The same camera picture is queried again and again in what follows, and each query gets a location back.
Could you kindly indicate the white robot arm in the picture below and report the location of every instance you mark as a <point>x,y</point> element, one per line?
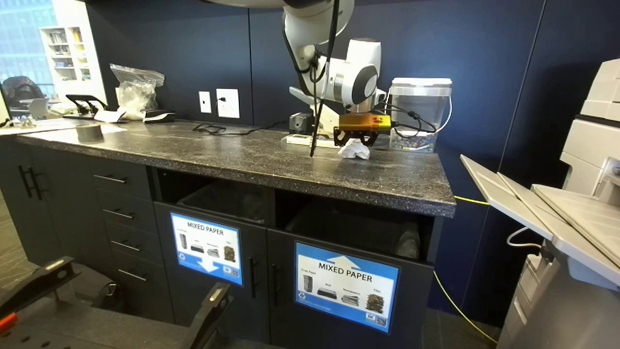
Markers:
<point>340,91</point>

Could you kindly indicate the left blue mixed paper sign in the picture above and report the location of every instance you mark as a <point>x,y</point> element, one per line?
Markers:
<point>208,246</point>

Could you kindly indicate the white office printer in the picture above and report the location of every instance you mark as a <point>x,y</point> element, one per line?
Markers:
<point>569,295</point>

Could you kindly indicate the dark cabinet with drawers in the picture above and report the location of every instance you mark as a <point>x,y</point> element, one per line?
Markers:
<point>115,217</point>

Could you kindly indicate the clear plastic bag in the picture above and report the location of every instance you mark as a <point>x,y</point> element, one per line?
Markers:
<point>137,89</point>

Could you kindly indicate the blue mixed paper sign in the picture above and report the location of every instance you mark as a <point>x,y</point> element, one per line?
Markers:
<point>346,285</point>
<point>208,246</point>

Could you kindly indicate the white wall switch plate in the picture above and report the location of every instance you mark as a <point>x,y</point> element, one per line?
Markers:
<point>204,99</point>

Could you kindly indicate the orange wrist camera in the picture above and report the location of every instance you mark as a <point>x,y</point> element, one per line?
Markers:
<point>365,122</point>

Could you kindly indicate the white wall outlet plate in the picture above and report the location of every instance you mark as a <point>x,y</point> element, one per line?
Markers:
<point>228,103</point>

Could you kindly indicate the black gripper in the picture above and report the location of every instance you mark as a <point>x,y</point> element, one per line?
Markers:
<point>344,136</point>

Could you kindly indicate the black bin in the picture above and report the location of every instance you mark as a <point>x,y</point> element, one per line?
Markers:
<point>232,200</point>
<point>377,232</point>

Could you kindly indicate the right blue mixed paper sign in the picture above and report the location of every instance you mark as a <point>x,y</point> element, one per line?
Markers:
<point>346,285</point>

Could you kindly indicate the left black bin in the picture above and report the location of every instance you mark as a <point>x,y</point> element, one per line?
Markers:
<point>232,200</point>

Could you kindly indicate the clear plastic bucket with lid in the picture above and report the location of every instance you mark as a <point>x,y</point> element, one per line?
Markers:
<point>419,108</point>

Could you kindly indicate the right black bin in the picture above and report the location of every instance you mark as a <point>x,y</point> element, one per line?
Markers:
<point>377,232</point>

